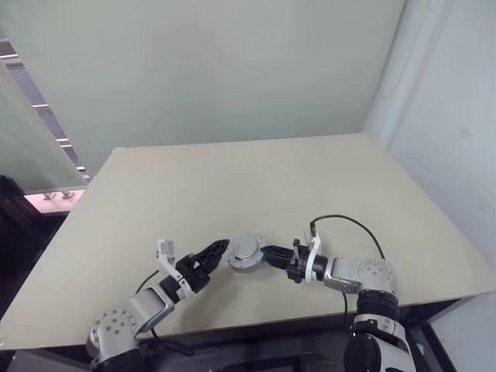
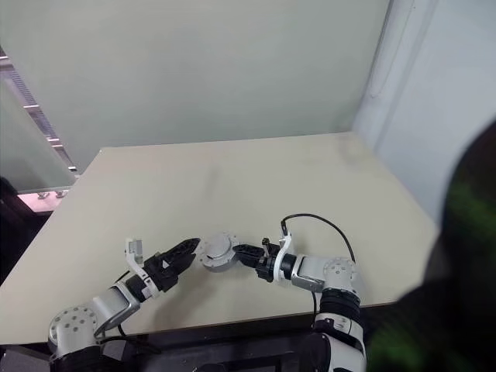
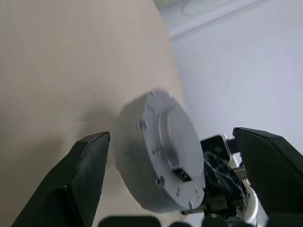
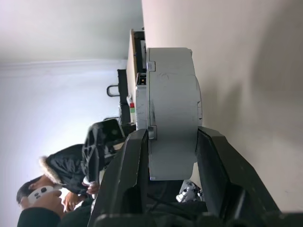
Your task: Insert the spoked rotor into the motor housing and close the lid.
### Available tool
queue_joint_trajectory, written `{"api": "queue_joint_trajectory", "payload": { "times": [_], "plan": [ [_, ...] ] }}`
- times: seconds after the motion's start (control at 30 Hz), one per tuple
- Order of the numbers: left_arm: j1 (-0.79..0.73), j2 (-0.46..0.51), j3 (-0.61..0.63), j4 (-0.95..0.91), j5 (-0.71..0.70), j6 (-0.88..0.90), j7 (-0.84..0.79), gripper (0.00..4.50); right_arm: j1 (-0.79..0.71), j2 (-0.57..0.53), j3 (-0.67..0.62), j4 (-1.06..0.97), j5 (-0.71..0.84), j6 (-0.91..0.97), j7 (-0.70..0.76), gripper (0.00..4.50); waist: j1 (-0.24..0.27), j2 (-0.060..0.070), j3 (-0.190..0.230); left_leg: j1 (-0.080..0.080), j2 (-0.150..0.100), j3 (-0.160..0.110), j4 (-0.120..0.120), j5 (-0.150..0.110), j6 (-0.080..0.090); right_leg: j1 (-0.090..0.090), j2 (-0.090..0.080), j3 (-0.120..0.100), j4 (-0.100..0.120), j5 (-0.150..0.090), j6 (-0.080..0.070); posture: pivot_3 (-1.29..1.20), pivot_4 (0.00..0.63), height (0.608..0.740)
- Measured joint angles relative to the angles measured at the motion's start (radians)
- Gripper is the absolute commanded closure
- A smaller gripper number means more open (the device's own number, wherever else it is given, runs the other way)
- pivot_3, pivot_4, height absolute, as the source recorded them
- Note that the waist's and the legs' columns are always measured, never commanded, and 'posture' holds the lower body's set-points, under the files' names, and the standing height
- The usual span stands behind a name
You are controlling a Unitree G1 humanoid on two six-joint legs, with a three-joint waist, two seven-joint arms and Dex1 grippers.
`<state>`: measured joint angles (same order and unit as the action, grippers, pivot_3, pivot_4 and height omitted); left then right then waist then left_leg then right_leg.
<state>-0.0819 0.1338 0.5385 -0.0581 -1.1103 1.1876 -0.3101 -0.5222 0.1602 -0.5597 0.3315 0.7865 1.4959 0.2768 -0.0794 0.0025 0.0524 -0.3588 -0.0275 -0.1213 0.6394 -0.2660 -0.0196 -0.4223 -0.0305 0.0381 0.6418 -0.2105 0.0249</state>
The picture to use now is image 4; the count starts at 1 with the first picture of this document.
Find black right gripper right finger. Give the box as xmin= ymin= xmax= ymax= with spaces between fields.
xmin=194 ymin=126 xmax=284 ymax=216

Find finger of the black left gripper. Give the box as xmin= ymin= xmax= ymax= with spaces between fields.
xmin=100 ymin=119 xmax=125 ymax=145
xmin=81 ymin=122 xmax=106 ymax=183

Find person in fur-hood black jacket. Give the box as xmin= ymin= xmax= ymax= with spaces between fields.
xmin=16 ymin=143 xmax=114 ymax=210

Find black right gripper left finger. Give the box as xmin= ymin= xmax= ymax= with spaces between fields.
xmin=89 ymin=129 xmax=150 ymax=217

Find bare operator hand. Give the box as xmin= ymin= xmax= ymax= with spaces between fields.
xmin=88 ymin=181 xmax=100 ymax=195
xmin=21 ymin=189 xmax=65 ymax=217

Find black metal loop handle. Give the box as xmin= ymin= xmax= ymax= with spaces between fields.
xmin=106 ymin=84 xmax=120 ymax=97

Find red green labelled bottle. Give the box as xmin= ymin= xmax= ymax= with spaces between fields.
xmin=128 ymin=96 xmax=136 ymax=124

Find white black machine part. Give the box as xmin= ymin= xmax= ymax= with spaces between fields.
xmin=176 ymin=180 xmax=204 ymax=203

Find grey motor housing copper windings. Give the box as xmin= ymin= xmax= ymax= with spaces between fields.
xmin=148 ymin=47 xmax=203 ymax=182

